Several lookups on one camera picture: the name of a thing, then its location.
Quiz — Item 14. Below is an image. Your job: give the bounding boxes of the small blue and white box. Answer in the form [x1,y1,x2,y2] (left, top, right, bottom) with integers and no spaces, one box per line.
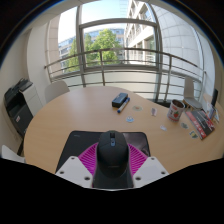
[204,102,216,119]

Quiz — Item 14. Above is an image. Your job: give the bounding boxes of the green tree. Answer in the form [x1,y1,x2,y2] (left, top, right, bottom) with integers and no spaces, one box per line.
[64,29,125,73]

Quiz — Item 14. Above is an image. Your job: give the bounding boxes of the black whiteboard eraser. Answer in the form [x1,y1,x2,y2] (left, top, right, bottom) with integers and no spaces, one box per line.
[111,92,129,108]

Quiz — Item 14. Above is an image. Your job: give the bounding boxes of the white chair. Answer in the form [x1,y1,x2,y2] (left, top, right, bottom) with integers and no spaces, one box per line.
[0,144,27,164]
[182,77,204,109]
[44,79,71,104]

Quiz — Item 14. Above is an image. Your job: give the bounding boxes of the black tablet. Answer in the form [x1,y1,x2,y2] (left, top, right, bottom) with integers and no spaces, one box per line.
[210,88,220,107]

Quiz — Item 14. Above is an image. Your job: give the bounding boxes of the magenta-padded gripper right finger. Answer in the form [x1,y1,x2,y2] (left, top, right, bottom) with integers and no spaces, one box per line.
[127,142,170,189]

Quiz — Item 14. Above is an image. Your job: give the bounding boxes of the black cat-print mouse pad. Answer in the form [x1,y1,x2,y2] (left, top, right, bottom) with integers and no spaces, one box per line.
[54,130,152,174]

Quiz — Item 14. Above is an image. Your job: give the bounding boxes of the red and black magazine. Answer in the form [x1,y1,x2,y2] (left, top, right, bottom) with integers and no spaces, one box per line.
[185,109,216,141]

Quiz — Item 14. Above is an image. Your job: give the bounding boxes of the black and white office printer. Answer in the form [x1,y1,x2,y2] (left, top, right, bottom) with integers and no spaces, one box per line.
[3,78,44,138]

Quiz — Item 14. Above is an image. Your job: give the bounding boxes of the strawberry-print mug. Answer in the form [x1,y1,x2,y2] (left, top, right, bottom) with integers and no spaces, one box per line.
[167,99,186,122]

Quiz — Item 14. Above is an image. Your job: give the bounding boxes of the metal balcony railing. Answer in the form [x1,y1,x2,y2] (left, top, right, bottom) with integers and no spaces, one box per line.
[44,48,208,101]

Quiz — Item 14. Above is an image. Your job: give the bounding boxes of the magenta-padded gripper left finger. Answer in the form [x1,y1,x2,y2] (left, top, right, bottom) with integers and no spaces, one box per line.
[54,142,99,189]

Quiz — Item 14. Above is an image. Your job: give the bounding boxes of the black computer mouse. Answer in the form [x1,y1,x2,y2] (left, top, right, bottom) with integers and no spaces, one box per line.
[92,129,134,190]

